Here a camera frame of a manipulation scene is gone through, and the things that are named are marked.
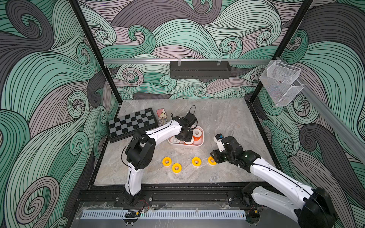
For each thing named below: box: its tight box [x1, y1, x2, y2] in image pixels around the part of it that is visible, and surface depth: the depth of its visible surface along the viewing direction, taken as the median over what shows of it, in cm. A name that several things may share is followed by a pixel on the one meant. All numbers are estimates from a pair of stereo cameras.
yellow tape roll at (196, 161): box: [191, 156, 202, 168], surface depth 87 cm
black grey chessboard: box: [107, 107, 160, 144], surface depth 103 cm
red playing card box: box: [155, 107, 168, 118], surface depth 113 cm
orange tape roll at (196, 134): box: [192, 128, 202, 141], surface depth 97 cm
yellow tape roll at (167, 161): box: [162, 156, 172, 167], surface depth 87 cm
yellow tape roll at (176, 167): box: [171, 162, 183, 174], surface depth 85 cm
